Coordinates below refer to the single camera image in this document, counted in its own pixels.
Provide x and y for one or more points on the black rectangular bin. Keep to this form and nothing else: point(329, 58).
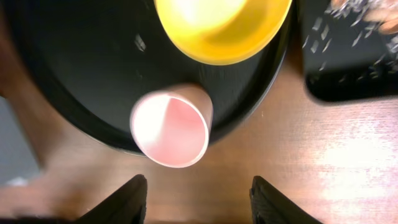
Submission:
point(386, 86)

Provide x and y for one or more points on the peanut shells and rice waste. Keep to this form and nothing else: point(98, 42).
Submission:
point(367, 18)

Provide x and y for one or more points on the yellow bowl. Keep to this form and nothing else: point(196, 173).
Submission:
point(221, 32)

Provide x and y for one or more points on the pink cup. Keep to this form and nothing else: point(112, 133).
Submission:
point(172, 127)

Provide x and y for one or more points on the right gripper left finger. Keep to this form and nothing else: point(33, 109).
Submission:
point(127, 205)

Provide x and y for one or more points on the grey plastic dishwasher rack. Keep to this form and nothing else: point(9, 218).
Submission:
point(18, 162)

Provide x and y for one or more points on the round black tray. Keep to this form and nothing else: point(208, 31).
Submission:
point(93, 60)

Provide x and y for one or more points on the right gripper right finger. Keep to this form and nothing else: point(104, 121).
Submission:
point(270, 206)

